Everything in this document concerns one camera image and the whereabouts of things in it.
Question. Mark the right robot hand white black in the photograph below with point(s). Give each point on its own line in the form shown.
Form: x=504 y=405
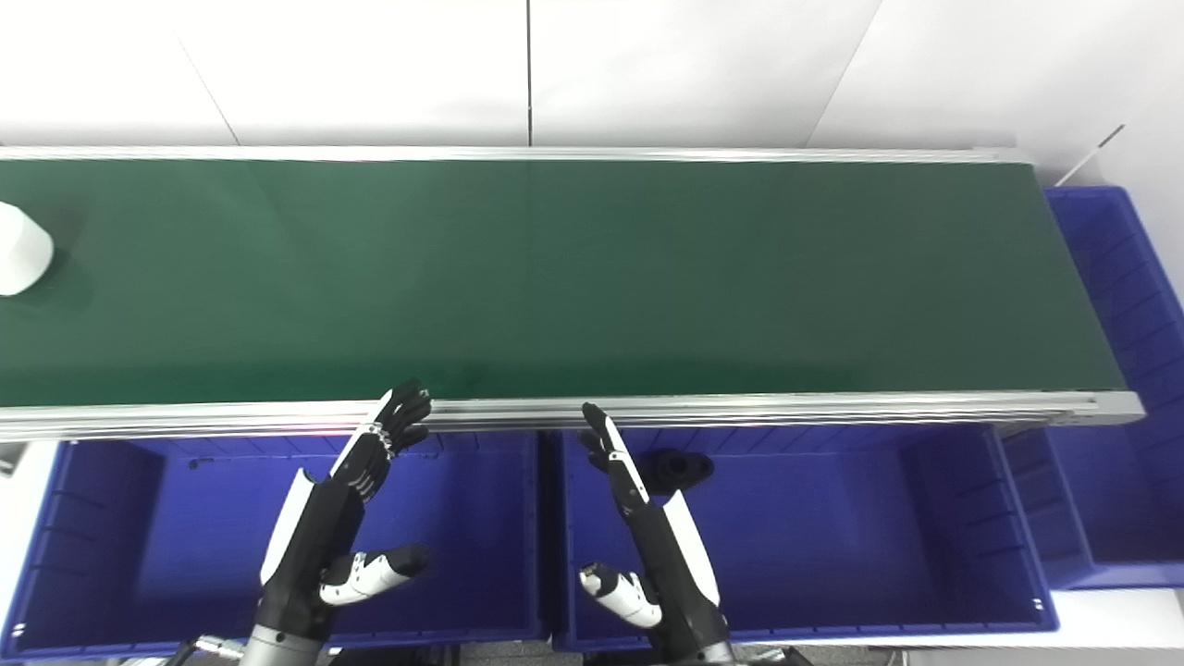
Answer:
x=671 y=564

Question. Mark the blue plastic bin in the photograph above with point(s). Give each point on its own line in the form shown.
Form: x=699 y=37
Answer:
x=1119 y=481
x=166 y=546
x=832 y=546

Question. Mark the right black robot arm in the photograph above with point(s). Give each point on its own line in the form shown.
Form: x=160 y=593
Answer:
x=708 y=657

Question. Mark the white round plastic part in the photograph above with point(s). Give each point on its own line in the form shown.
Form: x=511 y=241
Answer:
x=18 y=250

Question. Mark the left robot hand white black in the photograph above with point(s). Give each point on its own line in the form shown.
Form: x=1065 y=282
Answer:
x=310 y=546

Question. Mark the grey metal frame bracket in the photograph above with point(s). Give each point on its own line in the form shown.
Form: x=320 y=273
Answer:
x=9 y=457

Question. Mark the black plastic part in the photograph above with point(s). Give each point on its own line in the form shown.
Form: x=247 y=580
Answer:
x=680 y=470

